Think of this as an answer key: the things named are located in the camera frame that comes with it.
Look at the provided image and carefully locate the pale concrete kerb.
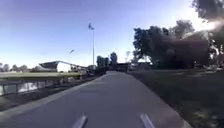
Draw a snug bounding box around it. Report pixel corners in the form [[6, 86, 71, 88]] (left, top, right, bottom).
[[0, 73, 108, 123]]

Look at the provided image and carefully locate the group of big dark trees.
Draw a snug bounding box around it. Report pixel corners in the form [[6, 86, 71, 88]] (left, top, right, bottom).
[[132, 0, 224, 70]]

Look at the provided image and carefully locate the green grass field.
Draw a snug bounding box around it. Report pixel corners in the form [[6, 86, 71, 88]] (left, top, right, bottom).
[[0, 71, 83, 80]]

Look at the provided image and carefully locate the dark flat building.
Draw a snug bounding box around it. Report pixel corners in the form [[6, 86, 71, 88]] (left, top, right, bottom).
[[108, 62, 134, 72]]

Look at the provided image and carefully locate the robot's own part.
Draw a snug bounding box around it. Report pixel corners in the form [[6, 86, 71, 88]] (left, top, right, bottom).
[[139, 113, 156, 128], [71, 114, 88, 128]]

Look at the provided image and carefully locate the tall floodlight pole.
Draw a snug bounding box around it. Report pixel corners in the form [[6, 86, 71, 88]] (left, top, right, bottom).
[[87, 22, 96, 68]]

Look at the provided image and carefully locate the dark grass verge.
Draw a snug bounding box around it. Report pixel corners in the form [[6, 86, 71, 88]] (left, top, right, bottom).
[[128, 68, 224, 128]]

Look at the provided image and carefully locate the low railing fence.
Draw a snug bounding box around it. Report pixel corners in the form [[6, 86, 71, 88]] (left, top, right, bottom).
[[0, 75, 83, 97]]

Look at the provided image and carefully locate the distant row of trees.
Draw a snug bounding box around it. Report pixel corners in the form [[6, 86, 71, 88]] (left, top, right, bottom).
[[0, 63, 38, 73]]

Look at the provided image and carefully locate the white building with dark roof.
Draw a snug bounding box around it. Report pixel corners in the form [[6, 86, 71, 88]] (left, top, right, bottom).
[[38, 60, 90, 74]]

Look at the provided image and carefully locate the grey concrete path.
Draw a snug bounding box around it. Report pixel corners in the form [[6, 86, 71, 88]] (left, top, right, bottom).
[[0, 70, 194, 128]]

